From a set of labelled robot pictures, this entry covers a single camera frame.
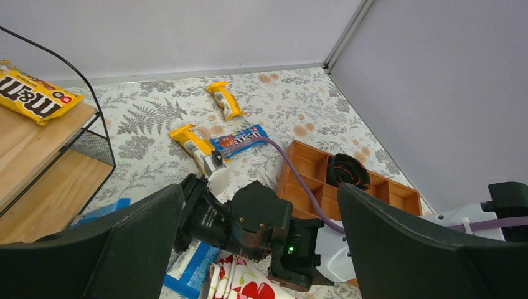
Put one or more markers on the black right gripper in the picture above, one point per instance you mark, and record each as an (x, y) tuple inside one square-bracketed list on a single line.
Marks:
[(256, 223)]

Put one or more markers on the blue m&m candy bag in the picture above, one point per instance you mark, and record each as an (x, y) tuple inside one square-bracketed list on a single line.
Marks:
[(234, 143)]

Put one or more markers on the yellow candy bar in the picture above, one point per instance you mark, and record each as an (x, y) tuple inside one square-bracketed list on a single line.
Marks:
[(193, 144), (225, 100)]

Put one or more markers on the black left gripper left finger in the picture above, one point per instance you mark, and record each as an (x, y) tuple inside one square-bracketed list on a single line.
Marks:
[(123, 254)]

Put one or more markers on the yellow candy bar far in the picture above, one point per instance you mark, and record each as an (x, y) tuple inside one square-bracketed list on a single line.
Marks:
[(225, 100)]

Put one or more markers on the black wire wooden shelf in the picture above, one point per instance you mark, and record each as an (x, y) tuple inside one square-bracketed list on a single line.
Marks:
[(49, 174)]

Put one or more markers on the floral patterned table mat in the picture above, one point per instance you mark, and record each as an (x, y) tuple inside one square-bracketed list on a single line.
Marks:
[(300, 104)]

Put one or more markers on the blue white candy bar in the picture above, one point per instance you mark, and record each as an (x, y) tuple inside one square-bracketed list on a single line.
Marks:
[(100, 212), (187, 270)]

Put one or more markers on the red poppy folded cloth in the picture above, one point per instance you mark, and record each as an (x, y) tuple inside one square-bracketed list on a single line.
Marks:
[(238, 278)]

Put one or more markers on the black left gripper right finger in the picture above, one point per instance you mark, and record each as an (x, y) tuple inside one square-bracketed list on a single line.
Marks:
[(398, 255)]

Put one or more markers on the yellow m&m candy bag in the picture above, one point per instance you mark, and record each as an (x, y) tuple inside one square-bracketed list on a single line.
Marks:
[(34, 98)]

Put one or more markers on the yellow candy bar near centre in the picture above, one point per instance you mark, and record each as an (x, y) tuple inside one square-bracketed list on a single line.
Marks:
[(193, 144)]

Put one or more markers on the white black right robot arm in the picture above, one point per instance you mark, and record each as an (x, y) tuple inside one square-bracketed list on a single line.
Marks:
[(477, 251)]

